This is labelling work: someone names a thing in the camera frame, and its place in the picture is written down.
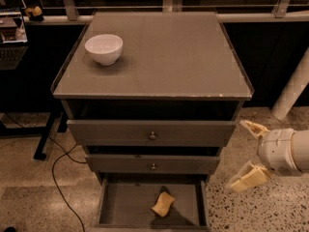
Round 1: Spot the white pipe post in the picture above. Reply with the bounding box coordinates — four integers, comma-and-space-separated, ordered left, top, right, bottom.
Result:
271, 47, 309, 120

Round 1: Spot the black floor cable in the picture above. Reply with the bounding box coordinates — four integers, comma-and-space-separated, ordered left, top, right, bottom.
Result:
3, 112, 88, 232

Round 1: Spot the white ceramic bowl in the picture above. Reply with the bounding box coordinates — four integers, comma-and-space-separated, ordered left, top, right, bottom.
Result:
85, 34, 124, 66

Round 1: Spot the black desk frame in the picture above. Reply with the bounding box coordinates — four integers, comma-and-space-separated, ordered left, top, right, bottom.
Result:
0, 109, 70, 161

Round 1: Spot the yellow sponge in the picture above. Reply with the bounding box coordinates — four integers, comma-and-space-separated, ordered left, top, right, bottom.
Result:
151, 191, 175, 218

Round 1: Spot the grey middle drawer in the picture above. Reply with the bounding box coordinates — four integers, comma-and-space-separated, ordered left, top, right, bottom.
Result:
85, 154, 219, 175

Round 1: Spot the grey bottom drawer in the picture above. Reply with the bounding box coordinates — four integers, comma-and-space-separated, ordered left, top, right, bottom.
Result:
94, 174, 211, 232

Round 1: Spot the grey drawer cabinet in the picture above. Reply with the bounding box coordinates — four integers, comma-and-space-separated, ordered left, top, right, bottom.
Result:
50, 11, 255, 232

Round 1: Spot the metal window railing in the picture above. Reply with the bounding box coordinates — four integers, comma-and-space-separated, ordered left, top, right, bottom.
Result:
21, 0, 309, 22

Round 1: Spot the grey drawer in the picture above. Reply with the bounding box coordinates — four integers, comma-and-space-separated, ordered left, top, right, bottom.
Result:
85, 154, 219, 175
94, 174, 211, 232
68, 120, 236, 147

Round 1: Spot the yellow black tape dispenser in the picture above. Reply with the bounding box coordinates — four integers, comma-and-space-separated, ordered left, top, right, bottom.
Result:
25, 6, 43, 21

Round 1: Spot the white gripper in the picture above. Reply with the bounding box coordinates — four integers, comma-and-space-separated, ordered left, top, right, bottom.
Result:
227, 120, 303, 193

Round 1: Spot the grey top drawer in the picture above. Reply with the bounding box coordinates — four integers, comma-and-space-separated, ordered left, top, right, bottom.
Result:
68, 120, 236, 147

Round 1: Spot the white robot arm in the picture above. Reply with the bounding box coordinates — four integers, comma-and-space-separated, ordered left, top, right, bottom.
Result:
227, 120, 309, 193

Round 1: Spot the open laptop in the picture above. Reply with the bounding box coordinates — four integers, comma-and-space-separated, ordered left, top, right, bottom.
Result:
0, 8, 29, 71

